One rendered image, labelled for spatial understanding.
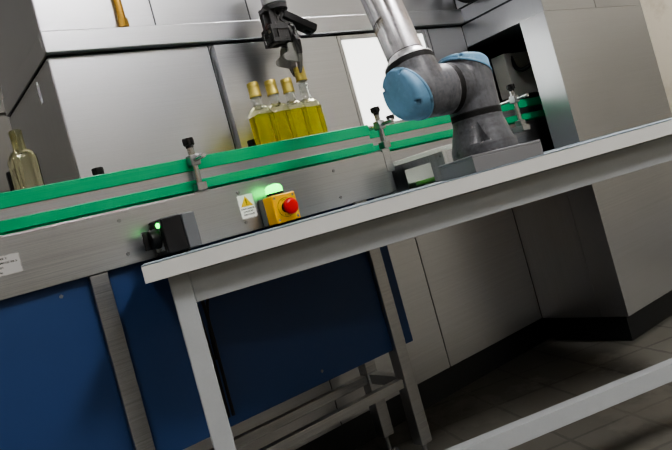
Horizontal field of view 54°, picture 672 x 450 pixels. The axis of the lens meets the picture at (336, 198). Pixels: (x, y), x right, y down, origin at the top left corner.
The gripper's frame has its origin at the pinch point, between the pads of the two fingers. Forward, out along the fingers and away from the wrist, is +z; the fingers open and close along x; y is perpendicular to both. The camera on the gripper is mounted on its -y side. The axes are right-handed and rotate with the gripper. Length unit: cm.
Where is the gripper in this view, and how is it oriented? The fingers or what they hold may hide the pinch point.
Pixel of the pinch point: (298, 70)
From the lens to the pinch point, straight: 201.0
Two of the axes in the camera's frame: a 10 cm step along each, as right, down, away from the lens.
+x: 4.7, -1.4, -8.7
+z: 2.7, 9.6, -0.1
